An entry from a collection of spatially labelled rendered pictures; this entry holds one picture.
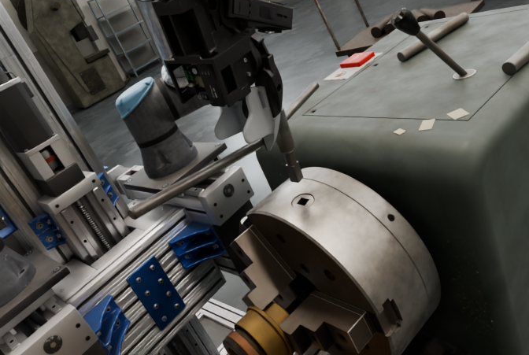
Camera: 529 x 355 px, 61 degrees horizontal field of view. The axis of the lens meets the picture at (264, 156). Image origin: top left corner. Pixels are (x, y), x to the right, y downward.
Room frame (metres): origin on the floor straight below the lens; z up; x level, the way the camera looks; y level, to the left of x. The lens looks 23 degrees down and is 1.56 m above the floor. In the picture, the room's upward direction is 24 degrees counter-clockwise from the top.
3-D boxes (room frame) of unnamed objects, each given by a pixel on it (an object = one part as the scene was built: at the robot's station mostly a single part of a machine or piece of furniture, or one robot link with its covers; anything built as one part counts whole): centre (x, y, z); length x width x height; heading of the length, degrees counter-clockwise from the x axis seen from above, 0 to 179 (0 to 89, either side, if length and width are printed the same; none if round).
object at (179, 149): (1.18, 0.24, 1.21); 0.15 x 0.15 x 0.10
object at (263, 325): (0.52, 0.11, 1.08); 0.09 x 0.09 x 0.09; 30
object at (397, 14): (0.69, -0.28, 1.38); 0.04 x 0.03 x 0.05; 120
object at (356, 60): (1.02, -0.29, 1.26); 0.06 x 0.06 x 0.02; 30
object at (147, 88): (1.18, 0.23, 1.33); 0.13 x 0.12 x 0.14; 100
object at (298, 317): (0.48, 0.01, 1.09); 0.12 x 0.11 x 0.05; 30
